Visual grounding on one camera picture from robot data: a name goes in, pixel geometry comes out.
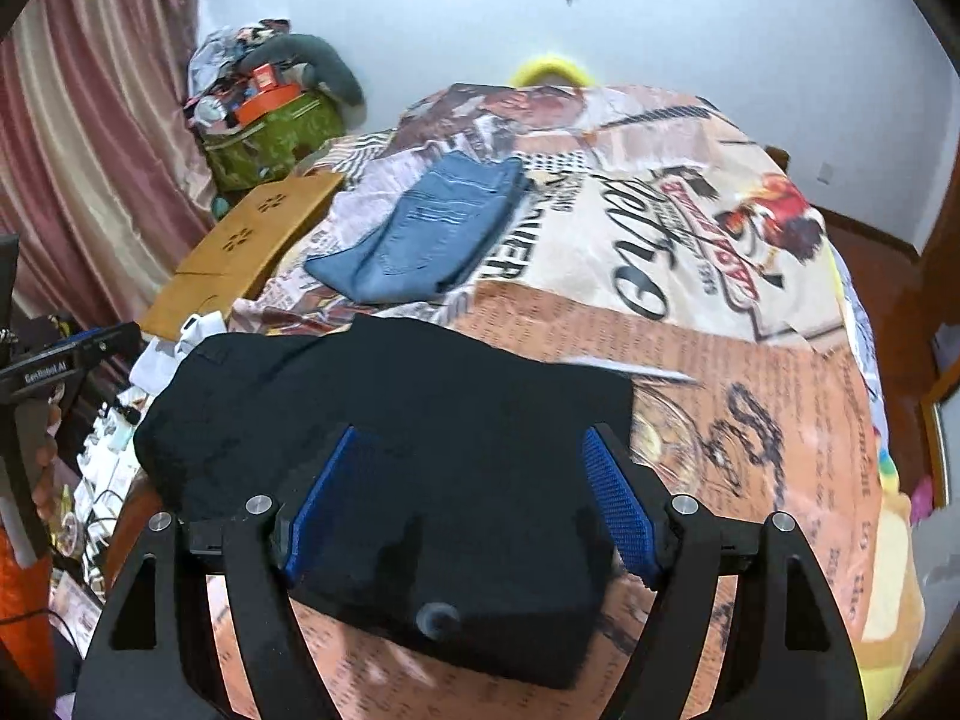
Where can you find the person's left hand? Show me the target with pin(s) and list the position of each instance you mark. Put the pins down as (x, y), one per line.
(51, 454)

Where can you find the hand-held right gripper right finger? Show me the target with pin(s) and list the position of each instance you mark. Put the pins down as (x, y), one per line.
(622, 502)

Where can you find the orange box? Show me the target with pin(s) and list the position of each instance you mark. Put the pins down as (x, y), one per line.
(262, 106)

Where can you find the wooden laptop table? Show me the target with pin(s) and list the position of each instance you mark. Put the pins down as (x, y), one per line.
(247, 240)

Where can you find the orange cloth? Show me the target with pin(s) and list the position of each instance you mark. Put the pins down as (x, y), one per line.
(26, 615)

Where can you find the blue denim jeans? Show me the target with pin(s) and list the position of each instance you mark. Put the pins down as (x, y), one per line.
(427, 232)

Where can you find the pile of crumpled clothes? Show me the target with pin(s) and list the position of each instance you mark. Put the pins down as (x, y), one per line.
(214, 60)

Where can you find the printed blanket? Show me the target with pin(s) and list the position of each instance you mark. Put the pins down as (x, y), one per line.
(750, 405)

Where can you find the pile of assorted clutter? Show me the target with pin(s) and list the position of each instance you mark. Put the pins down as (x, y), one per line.
(105, 465)

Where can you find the black pants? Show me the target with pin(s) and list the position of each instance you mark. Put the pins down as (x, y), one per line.
(420, 405)

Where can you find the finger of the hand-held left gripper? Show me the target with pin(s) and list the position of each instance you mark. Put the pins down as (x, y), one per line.
(90, 351)

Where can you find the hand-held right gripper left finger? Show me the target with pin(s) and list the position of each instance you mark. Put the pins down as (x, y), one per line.
(322, 495)

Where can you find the yellow curved cushion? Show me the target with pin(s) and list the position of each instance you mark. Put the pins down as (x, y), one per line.
(551, 66)

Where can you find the brown wooden furniture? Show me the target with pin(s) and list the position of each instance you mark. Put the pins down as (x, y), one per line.
(946, 405)

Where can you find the small red box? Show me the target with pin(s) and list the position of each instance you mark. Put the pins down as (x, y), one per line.
(265, 77)

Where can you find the white wall outlet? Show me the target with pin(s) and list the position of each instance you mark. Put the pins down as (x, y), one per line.
(826, 172)

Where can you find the striped pink curtain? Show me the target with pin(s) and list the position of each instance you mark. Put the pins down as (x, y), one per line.
(82, 127)

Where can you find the green fabric storage box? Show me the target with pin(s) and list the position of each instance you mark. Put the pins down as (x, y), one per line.
(277, 142)

